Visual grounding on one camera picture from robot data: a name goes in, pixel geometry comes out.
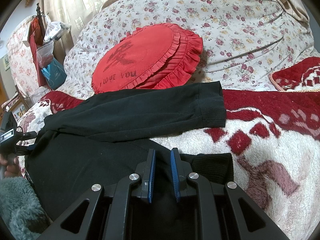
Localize person's left hand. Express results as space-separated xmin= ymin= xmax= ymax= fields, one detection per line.
xmin=1 ymin=154 xmax=22 ymax=178

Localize floral upholstered chair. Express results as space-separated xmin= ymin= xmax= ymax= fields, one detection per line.
xmin=6 ymin=16 xmax=39 ymax=98

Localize clear plastic bag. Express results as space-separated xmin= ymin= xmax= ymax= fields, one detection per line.
xmin=36 ymin=41 xmax=54 ymax=68

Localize black pants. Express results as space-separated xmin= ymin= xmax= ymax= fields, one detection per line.
xmin=25 ymin=82 xmax=226 ymax=219

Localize floral white quilt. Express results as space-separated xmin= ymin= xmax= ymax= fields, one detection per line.
xmin=60 ymin=0 xmax=319 ymax=99

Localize beige curtain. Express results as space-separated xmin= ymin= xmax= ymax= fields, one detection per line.
xmin=37 ymin=0 xmax=141 ymax=55

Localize red round ruffled cushion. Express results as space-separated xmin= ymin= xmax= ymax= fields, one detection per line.
xmin=92 ymin=23 xmax=203 ymax=94

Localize teal blue paper bag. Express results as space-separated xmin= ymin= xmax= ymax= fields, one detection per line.
xmin=41 ymin=58 xmax=67 ymax=90

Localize red and white fleece blanket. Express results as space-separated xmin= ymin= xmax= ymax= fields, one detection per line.
xmin=28 ymin=89 xmax=319 ymax=239

